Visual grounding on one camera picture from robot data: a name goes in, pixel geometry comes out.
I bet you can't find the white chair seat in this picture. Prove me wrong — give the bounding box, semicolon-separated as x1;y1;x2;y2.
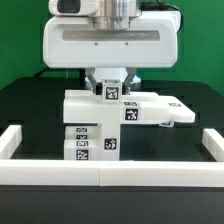
99;123;121;161

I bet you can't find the white chair back frame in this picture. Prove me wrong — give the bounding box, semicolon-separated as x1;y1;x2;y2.
63;90;195;125

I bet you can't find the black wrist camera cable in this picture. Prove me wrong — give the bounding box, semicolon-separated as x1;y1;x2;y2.
139;1;184;34

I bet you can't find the black hose cable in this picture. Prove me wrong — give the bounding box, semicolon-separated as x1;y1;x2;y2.
32;66;84;79

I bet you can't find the white front fence wall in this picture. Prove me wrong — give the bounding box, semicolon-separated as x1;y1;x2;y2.
0;160;224;187

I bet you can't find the white left fence wall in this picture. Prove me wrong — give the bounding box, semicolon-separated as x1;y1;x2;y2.
0;125;22;160

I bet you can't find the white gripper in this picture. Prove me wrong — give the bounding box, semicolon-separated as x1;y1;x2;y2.
43;0;179;95

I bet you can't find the white right fence wall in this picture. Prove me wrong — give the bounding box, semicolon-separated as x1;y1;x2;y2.
202;129;224;162

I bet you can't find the small tagged cube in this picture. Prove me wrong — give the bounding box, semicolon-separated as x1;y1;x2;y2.
102;80;122;103
159;120;175;128

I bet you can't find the white fence wall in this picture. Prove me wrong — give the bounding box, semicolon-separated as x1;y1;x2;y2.
0;160;224;187
0;125;22;160
202;129;224;162

